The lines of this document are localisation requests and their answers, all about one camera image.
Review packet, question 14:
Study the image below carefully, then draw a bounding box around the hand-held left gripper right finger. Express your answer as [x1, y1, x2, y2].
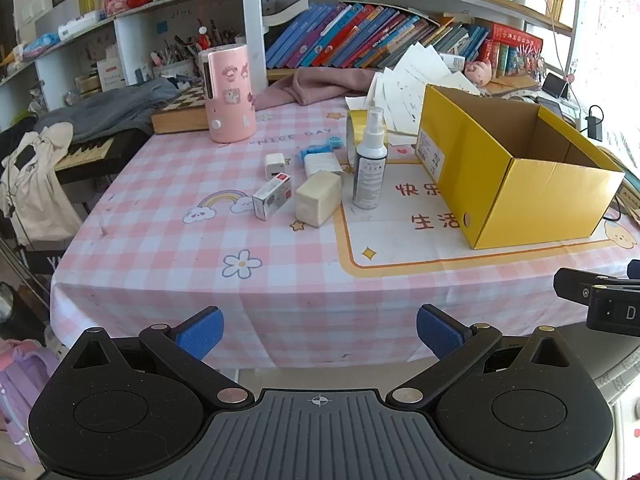
[386, 304, 576, 408]

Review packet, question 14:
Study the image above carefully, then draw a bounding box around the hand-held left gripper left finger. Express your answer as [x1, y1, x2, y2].
[65, 306, 255, 408]

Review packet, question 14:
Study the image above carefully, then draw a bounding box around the yellow cardboard box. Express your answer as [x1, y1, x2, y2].
[416, 84, 626, 250]

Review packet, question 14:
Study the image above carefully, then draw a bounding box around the small white red box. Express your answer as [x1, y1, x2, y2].
[252, 172, 293, 220]

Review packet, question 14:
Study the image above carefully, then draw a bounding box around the beige soap bar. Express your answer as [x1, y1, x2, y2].
[294, 170, 343, 227]

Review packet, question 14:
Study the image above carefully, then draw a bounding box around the white spray bottle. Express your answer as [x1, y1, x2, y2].
[352, 107, 389, 210]

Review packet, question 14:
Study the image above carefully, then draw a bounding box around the gold tape roll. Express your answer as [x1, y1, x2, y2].
[346, 108, 390, 167]

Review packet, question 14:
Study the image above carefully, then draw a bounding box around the black power adapter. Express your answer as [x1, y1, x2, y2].
[582, 105, 607, 142]

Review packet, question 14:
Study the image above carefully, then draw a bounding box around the small white charger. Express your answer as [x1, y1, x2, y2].
[264, 153, 290, 180]

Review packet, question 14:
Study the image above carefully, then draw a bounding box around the purple backpack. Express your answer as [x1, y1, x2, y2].
[0, 337, 62, 467]

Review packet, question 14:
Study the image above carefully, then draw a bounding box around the small standing screen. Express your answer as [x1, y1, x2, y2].
[542, 72, 572, 101]

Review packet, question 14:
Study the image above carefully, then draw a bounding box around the electric piano keyboard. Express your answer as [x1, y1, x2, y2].
[52, 127, 152, 186]

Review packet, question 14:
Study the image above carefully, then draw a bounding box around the beige jacket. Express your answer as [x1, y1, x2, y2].
[0, 122, 84, 249]

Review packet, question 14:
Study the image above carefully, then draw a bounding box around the wooden chessboard box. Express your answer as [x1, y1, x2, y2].
[151, 85, 211, 135]

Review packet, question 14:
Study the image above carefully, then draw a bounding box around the pink plush pig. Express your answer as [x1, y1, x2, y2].
[465, 59, 494, 86]

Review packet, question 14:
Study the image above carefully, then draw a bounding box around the pink cylinder appliance with stickers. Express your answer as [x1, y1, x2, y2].
[199, 44, 257, 143]

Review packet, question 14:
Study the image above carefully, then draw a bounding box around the red boxed book set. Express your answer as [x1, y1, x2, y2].
[477, 22, 544, 79]

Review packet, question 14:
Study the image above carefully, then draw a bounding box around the grey clothing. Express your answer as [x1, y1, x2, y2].
[32, 79, 181, 144]

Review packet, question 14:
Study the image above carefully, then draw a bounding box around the pile of white papers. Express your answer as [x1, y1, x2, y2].
[345, 42, 481, 146]

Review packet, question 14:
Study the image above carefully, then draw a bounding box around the pen holder with pens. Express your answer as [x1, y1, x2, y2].
[150, 34, 202, 80]

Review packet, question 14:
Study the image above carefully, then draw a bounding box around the pink cloth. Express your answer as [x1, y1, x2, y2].
[255, 67, 381, 108]

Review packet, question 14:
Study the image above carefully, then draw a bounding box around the row of colourful books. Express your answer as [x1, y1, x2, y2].
[265, 2, 491, 70]

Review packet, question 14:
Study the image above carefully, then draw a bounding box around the white shelf unit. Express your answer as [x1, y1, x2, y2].
[0, 0, 583, 128]

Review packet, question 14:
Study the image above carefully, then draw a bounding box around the blue packet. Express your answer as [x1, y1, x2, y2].
[22, 32, 62, 59]

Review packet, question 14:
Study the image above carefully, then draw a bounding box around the white charger blue cable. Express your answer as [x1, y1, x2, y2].
[299, 136, 346, 162]

